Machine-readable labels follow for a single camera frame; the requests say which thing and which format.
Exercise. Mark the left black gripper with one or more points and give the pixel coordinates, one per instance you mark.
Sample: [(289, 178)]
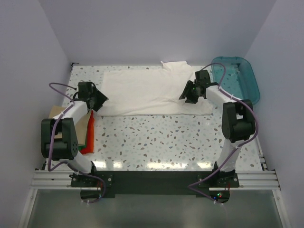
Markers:
[(101, 99)]

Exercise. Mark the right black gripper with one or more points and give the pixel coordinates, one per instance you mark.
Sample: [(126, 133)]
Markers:
[(190, 99)]

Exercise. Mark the white t shirt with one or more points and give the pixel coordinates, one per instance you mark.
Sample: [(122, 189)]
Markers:
[(150, 92)]

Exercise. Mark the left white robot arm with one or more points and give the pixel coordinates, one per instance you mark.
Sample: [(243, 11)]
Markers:
[(59, 143)]

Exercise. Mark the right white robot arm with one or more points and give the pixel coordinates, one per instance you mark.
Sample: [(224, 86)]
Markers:
[(238, 121)]

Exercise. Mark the folded beige t shirt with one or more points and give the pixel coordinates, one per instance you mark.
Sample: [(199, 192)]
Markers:
[(80, 127)]

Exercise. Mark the teal plastic bin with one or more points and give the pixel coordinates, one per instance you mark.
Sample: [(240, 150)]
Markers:
[(236, 76)]

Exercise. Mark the folded orange t shirt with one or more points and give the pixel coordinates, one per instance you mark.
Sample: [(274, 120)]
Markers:
[(89, 147)]

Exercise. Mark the folded green t shirt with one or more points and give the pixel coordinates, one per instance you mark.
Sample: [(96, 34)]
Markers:
[(83, 145)]

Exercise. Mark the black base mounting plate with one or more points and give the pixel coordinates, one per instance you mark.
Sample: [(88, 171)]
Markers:
[(108, 184)]

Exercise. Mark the aluminium frame rail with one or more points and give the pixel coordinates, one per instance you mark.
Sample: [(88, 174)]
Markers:
[(248, 180)]

